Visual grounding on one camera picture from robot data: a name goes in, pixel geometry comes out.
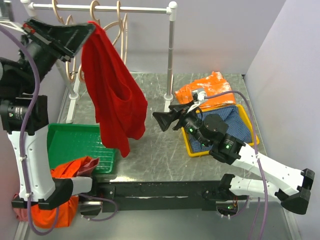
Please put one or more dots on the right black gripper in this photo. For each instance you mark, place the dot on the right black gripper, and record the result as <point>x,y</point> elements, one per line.
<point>165,119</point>

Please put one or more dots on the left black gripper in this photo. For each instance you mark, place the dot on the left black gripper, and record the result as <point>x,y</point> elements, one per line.
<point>65,40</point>

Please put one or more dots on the red t shirt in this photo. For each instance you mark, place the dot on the red t shirt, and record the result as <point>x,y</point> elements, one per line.
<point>120,104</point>

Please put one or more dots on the wooden hanger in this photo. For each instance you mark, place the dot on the wooden hanger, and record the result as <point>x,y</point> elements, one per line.
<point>122,35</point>
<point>70,73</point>
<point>93,5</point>

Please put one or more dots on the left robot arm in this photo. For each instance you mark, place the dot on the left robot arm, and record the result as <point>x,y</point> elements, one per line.
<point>24,111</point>

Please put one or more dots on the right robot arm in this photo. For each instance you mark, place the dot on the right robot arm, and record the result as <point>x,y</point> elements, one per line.
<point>289,186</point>

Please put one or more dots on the blue checkered shirt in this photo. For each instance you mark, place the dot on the blue checkered shirt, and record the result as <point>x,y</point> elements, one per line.
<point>237,125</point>

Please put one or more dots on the white clothes rack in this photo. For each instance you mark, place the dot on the white clothes rack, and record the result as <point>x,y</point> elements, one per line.
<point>170,10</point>

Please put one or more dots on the orange white cloth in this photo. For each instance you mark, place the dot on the orange white cloth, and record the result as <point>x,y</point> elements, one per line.
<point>213,84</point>

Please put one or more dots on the yellow plastic tray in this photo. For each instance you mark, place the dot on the yellow plastic tray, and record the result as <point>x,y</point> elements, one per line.
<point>250,125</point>

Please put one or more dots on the black base bar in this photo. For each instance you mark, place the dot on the black base bar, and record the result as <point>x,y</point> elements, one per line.
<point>167,195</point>

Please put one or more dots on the green plastic tray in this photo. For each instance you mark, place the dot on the green plastic tray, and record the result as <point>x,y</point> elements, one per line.
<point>68,142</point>

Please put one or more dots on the pink cloth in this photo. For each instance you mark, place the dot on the pink cloth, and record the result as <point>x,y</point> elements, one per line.
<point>87,166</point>

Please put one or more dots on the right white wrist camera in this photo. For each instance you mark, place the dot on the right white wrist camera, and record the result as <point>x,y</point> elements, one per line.
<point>199,97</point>

